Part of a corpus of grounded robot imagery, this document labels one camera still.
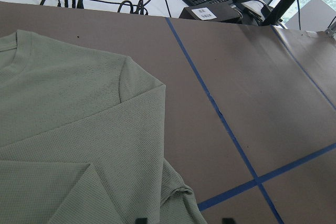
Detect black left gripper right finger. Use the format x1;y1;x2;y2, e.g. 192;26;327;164
222;218;236;224

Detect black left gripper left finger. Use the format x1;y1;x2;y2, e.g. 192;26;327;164
135;218;148;224

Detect olive green long-sleeve shirt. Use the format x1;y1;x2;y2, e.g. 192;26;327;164
1;30;205;223

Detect black labelled box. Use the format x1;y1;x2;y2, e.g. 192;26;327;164
179;2;243;24

